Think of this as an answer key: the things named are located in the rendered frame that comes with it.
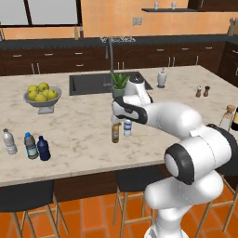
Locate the utensil pot with tools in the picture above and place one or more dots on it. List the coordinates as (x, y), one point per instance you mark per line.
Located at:
(232, 28)

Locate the dark brown cupboard run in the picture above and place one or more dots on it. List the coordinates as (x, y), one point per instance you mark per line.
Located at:
(62, 60)

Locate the brown salt shaker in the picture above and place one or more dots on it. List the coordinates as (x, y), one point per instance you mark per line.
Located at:
(198, 92)

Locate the grey wall socket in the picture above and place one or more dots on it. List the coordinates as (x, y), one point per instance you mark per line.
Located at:
(137, 21)

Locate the tall dark sauce bottle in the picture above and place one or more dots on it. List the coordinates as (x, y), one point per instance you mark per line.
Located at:
(81, 33)

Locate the white soap dispenser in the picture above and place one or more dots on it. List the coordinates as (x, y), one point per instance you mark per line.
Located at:
(161, 79)

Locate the grey tap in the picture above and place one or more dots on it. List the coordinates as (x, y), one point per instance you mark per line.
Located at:
(110, 59)

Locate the blue cap plastic bottle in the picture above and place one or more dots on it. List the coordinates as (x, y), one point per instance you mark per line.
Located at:
(31, 147)

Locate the dark brown wall cupboard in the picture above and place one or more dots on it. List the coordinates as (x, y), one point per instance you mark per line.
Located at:
(217, 5)

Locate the dark wall shelf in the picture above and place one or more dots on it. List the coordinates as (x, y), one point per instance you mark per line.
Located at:
(169, 10)

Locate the white cup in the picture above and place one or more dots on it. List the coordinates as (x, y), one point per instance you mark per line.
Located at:
(156, 5)
(174, 5)

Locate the dark brown side cupboards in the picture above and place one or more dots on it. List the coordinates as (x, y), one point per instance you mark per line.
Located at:
(230, 63)

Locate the blue label plastic bottle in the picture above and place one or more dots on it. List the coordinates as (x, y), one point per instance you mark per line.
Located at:
(127, 128)

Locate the black seat wooden stool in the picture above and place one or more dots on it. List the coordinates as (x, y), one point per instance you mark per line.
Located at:
(24, 198)
(231, 192)
(136, 181)

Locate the dark blue plastic bottle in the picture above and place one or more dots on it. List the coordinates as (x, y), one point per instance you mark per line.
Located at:
(43, 149)

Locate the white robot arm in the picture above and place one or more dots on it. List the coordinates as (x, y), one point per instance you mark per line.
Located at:
(189, 145)

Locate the dark frame window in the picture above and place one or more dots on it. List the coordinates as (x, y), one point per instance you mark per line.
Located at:
(40, 11)

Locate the tall oil bottle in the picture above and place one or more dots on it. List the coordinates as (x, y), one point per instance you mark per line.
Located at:
(76, 33)

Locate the yellow green apple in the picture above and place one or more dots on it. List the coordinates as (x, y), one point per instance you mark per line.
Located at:
(52, 94)
(31, 95)
(32, 89)
(43, 85)
(40, 98)

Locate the cork stopper glass bottle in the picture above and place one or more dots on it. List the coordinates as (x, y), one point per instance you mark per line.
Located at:
(227, 119)

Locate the dark brown pepper shaker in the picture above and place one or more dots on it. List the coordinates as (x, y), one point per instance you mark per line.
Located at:
(206, 91)

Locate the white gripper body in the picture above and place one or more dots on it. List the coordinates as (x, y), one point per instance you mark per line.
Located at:
(116, 119)

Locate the dark sink basin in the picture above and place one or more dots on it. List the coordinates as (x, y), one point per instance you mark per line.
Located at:
(89, 83)

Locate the grey fruit bowl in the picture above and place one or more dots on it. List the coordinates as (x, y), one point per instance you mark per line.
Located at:
(42, 104)

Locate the green potted plant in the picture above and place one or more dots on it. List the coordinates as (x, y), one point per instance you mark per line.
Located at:
(119, 84)

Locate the amber glass bottle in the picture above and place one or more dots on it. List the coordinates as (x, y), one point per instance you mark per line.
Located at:
(115, 134)

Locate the patterned dish mat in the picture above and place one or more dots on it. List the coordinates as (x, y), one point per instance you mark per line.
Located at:
(119, 39)

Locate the clear plastic bottle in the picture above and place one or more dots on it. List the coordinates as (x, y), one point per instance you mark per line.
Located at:
(10, 143)

